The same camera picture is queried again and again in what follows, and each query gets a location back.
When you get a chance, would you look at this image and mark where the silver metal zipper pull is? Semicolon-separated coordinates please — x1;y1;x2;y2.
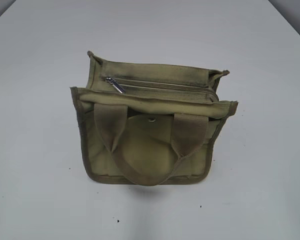
106;77;126;94

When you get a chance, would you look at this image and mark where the olive yellow canvas bag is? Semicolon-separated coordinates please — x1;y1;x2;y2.
70;51;238;186

